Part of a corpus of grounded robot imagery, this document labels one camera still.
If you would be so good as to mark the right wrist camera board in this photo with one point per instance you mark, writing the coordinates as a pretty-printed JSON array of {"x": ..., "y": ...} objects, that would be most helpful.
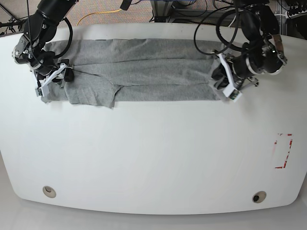
[{"x": 42, "y": 91}]

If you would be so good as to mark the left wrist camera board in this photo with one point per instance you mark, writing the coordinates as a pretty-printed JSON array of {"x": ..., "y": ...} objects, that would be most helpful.
[{"x": 232, "y": 94}]

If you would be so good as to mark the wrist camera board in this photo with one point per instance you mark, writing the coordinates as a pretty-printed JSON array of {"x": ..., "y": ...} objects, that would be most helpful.
[
  {"x": 232, "y": 94},
  {"x": 42, "y": 91}
]

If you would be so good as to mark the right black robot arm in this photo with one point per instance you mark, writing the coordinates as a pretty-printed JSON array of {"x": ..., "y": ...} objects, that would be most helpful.
[{"x": 40, "y": 28}]

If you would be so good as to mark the right table grommet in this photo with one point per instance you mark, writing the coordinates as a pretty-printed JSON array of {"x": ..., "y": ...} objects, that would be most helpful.
[{"x": 259, "y": 197}]

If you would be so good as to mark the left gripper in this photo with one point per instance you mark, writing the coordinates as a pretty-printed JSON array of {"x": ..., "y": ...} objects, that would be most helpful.
[{"x": 240, "y": 72}]

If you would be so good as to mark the table grommet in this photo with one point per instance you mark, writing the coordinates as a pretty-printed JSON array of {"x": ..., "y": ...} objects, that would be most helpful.
[
  {"x": 49, "y": 192},
  {"x": 259, "y": 197}
]

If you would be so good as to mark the grey T-shirt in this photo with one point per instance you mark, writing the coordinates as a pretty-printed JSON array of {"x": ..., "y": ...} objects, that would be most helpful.
[{"x": 116, "y": 70}]

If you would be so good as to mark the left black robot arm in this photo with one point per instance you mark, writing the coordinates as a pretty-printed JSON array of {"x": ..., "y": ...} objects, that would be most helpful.
[{"x": 249, "y": 32}]

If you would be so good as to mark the left table grommet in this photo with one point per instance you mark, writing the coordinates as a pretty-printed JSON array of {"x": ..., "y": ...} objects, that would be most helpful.
[{"x": 49, "y": 192}]

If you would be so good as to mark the red tape rectangle marking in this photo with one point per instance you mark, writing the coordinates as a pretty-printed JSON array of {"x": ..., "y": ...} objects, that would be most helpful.
[{"x": 281, "y": 150}]

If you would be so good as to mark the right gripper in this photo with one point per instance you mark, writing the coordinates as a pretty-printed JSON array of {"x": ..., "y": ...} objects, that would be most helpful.
[{"x": 44, "y": 68}]

